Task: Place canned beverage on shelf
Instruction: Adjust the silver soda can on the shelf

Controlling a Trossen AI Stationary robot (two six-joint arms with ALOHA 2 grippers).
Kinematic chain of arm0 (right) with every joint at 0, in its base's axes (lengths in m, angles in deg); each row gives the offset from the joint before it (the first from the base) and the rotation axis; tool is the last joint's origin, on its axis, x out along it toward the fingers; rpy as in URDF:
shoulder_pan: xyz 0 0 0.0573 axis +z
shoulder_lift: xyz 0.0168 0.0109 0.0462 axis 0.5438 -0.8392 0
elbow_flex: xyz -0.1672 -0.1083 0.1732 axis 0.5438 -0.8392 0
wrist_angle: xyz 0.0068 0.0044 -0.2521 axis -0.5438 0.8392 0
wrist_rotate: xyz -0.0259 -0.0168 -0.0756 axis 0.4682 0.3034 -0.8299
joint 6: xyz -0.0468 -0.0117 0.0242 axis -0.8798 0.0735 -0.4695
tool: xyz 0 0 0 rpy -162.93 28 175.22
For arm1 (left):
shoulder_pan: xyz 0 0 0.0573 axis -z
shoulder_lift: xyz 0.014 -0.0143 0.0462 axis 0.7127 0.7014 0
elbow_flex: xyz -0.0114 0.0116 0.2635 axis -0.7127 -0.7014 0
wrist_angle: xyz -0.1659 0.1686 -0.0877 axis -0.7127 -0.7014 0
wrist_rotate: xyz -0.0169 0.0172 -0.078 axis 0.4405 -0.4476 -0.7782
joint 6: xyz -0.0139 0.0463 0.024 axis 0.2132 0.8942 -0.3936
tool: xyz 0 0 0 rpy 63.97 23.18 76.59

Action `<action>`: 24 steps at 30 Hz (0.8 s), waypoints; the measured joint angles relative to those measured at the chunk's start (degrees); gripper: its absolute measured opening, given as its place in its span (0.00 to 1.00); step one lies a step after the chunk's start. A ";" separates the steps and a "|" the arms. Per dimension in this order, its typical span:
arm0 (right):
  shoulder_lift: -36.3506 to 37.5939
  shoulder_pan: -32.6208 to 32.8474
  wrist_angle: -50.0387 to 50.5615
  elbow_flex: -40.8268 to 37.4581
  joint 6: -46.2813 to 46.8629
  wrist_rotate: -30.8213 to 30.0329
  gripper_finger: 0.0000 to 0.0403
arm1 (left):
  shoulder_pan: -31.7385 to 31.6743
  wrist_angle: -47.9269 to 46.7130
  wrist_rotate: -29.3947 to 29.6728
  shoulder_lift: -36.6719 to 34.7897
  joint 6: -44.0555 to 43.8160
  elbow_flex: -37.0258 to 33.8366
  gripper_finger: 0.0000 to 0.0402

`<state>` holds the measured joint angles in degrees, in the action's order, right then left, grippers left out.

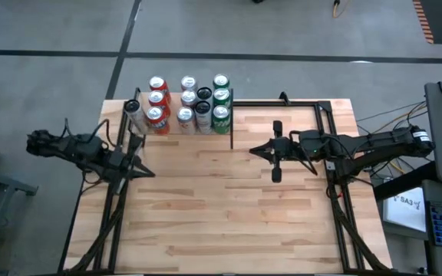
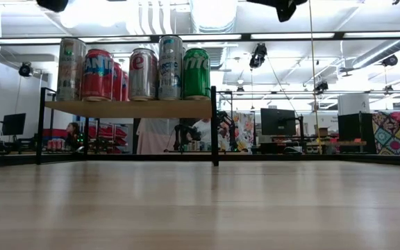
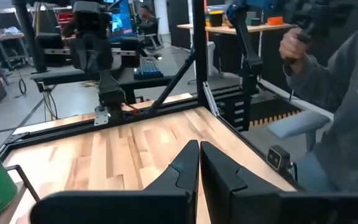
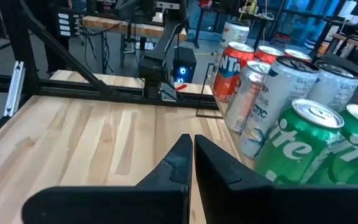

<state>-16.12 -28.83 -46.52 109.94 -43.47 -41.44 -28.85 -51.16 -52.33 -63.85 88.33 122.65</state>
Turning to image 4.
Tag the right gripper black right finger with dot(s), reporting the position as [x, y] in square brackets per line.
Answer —
[291, 205]

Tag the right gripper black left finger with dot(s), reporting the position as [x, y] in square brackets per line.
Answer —
[110, 207]

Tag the green Sprite can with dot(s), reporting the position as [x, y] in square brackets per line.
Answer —
[353, 155]
[297, 146]

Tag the white Celsius Arctic Vibe can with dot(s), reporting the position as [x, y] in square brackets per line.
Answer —
[278, 99]
[334, 87]

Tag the silver Diet Coke can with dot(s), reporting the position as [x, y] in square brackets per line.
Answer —
[247, 96]

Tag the white orange Celsius can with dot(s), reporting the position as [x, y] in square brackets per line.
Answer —
[236, 32]

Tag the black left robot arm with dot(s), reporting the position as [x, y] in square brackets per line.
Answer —
[157, 62]

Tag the black device blue light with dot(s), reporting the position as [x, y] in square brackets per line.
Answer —
[184, 67]

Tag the wooden workbench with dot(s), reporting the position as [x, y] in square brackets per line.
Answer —
[120, 26]

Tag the black panel white labels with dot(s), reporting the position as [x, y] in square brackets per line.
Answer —
[64, 25]

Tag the silver metal bracket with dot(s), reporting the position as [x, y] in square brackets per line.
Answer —
[168, 93]

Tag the silver aluminium rail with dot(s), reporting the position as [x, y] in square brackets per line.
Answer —
[14, 88]

